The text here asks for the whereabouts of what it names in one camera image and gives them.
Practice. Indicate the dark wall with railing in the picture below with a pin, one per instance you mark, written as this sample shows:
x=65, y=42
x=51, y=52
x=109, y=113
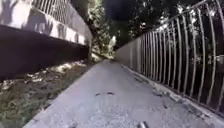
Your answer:
x=33, y=53

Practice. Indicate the trees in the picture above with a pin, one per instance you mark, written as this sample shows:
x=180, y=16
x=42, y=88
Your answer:
x=100, y=30

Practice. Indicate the grey concrete path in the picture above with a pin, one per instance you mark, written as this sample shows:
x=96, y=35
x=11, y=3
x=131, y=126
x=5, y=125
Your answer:
x=110, y=106

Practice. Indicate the grey metal railing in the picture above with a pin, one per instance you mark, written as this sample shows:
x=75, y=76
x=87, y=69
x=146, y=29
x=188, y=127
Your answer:
x=178, y=50

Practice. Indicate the pale concrete kerb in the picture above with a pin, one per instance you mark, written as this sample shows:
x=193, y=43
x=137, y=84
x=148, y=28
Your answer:
x=186, y=103

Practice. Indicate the dirt strip with dry leaves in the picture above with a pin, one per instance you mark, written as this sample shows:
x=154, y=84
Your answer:
x=26, y=96

